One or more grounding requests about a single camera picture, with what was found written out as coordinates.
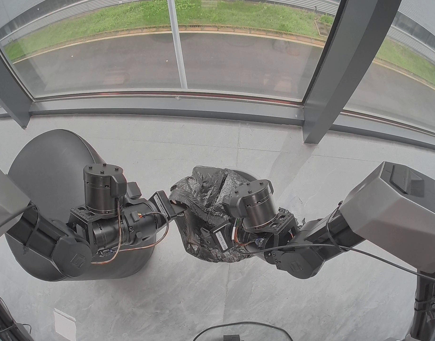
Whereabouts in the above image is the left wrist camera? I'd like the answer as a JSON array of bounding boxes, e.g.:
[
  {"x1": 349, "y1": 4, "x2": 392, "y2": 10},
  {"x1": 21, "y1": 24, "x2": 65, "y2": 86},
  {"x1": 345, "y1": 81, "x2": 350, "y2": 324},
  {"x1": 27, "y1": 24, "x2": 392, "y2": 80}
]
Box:
[{"x1": 125, "y1": 181, "x2": 143, "y2": 206}]

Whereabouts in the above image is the window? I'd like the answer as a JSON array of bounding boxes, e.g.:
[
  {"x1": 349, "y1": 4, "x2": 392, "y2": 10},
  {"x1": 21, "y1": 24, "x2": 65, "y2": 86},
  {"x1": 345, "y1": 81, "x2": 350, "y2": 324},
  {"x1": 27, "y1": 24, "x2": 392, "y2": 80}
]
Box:
[{"x1": 0, "y1": 0, "x2": 435, "y2": 145}]

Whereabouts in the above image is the black plastic bag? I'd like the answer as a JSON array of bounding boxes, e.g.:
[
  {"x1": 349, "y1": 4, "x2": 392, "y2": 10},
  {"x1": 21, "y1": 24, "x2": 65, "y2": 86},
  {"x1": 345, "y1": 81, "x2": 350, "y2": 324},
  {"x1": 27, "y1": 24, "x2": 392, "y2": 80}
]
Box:
[{"x1": 168, "y1": 166, "x2": 261, "y2": 265}]

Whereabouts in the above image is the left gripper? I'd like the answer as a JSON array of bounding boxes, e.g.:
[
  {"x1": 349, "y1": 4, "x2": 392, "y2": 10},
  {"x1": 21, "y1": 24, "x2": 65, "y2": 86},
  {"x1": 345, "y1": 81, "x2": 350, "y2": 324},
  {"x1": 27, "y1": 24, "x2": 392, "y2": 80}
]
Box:
[{"x1": 127, "y1": 190, "x2": 172, "y2": 247}]

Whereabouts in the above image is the white trash bin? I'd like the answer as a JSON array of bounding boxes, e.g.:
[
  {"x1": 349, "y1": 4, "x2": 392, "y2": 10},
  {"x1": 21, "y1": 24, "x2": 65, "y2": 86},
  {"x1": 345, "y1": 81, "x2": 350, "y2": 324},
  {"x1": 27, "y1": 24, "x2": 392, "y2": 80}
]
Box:
[{"x1": 226, "y1": 168, "x2": 259, "y2": 191}]

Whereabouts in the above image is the black cable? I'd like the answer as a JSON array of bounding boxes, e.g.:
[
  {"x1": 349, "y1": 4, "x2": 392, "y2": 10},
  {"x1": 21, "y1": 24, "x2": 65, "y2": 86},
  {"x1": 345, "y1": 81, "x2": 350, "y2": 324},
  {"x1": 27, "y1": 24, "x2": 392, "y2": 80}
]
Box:
[
  {"x1": 193, "y1": 321, "x2": 293, "y2": 341},
  {"x1": 11, "y1": 323, "x2": 34, "y2": 338},
  {"x1": 239, "y1": 242, "x2": 435, "y2": 282}
]

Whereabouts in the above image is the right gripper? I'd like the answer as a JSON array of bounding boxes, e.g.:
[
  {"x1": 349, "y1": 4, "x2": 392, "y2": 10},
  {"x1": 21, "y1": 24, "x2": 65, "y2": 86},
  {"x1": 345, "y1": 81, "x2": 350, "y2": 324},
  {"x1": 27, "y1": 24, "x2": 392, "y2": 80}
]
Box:
[{"x1": 208, "y1": 222, "x2": 265, "y2": 259}]

